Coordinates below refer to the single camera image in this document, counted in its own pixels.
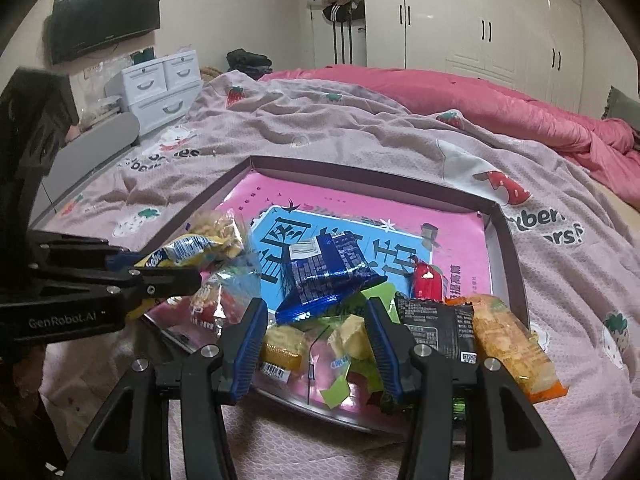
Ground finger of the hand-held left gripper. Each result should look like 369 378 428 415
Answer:
30 232 147 281
100 264 203 314

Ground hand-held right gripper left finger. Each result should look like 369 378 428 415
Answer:
65 297 271 480

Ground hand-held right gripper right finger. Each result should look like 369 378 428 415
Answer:
362 297 576 480

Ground green snack packet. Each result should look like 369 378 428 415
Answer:
305 280 401 408

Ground yellow snack packet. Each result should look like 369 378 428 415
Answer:
127 235 226 321

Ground clear red candy packet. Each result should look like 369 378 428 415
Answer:
190 265 261 336

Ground black green pea packet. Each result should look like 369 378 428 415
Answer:
380 292 476 421

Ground clear cracker snack packet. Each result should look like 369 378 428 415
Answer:
190 210 246 261

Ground red snack packet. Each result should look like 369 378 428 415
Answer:
411 260 448 301

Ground blue cookie packet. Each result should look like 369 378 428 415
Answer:
275 234 388 325

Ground orange cracker packet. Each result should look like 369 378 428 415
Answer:
465 294 571 405

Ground dark shallow box tray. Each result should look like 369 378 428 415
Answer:
140 155 531 436

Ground grey bed footboard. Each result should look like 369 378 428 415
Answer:
30 111 141 221

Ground pink and blue book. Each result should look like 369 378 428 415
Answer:
150 170 493 411

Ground white drawer unit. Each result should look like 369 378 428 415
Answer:
105 51 203 136

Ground dark clothes pile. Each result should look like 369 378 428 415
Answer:
226 49 275 80

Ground pink duvet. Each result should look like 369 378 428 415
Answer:
260 64 640 211

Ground beige bed sheet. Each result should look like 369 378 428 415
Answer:
595 180 640 226

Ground grey padded headboard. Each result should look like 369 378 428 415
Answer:
602 86 640 128

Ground white wardrobe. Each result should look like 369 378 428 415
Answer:
361 0 586 116

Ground black wall television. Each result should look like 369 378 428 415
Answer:
44 0 162 66

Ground dark hanging straps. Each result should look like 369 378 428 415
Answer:
330 20 353 66

